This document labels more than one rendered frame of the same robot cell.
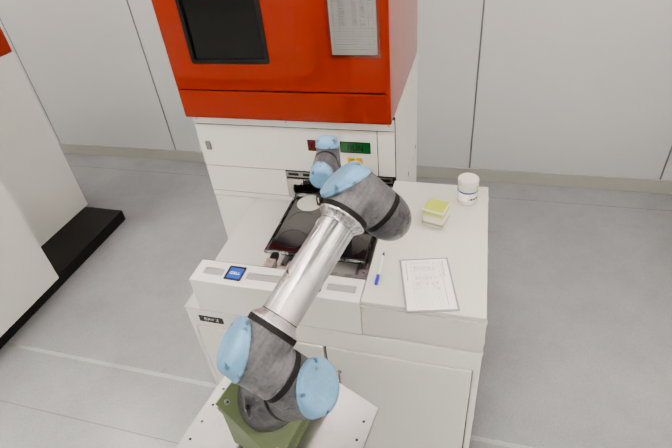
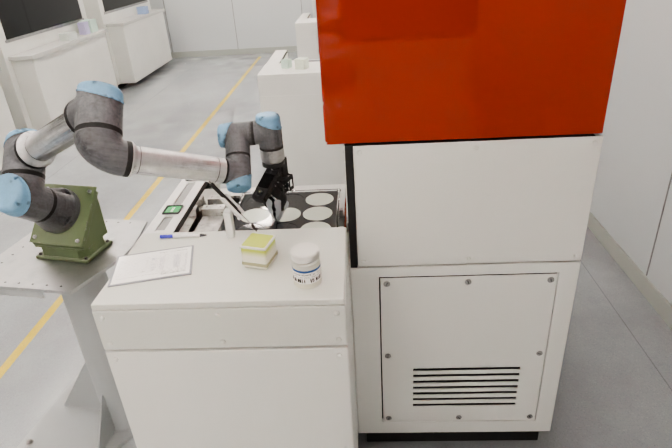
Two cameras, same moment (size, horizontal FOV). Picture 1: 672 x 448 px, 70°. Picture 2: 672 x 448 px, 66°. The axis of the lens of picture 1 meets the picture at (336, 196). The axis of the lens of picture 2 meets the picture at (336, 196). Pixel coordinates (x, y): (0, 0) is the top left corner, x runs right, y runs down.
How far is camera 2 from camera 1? 1.92 m
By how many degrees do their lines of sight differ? 64
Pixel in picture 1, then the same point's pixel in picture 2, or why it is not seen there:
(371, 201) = (75, 110)
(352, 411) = (73, 279)
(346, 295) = (153, 226)
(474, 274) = (159, 294)
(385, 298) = (141, 244)
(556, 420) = not seen: outside the picture
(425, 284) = (151, 263)
